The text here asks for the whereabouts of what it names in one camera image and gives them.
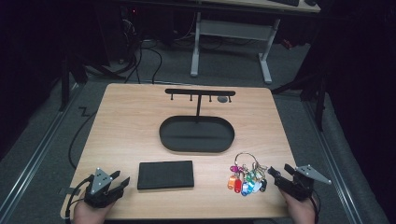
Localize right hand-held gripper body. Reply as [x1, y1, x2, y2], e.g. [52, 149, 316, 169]
[275, 163, 332, 202]

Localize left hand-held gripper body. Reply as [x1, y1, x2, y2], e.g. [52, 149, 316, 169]
[83, 167, 125, 209]

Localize key bunch with colourful tags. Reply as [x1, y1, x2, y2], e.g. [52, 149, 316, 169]
[227, 151, 269, 198]

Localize black key rack with tray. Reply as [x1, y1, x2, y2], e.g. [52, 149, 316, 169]
[158, 88, 236, 154]

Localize person's right hand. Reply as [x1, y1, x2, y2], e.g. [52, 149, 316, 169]
[279, 189, 317, 224]

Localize person's left hand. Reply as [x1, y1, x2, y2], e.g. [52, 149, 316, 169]
[73, 199, 115, 224]

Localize black stand legs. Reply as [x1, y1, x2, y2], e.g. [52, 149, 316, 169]
[270, 69, 329, 133]
[58, 50, 127, 113]

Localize white-framed desk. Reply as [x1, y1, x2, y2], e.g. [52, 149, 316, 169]
[190, 0, 321, 85]

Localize black keyboard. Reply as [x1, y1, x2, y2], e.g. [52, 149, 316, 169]
[269, 0, 301, 7]

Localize right hand-held gripper cable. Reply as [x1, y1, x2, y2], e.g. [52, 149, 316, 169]
[309, 189, 321, 224]

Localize hand-held gripper cable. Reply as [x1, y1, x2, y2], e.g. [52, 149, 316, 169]
[64, 175, 95, 224]
[309, 189, 321, 224]

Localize left hand-held gripper cable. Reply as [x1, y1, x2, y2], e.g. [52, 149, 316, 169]
[64, 175, 95, 224]

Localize metal floor rail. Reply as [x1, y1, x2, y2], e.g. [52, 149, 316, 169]
[303, 101, 363, 224]
[0, 83, 82, 217]

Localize black floor cable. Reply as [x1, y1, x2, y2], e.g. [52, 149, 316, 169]
[67, 106, 98, 171]

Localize bundle of black cables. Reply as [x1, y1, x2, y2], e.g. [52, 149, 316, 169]
[110, 12, 163, 85]

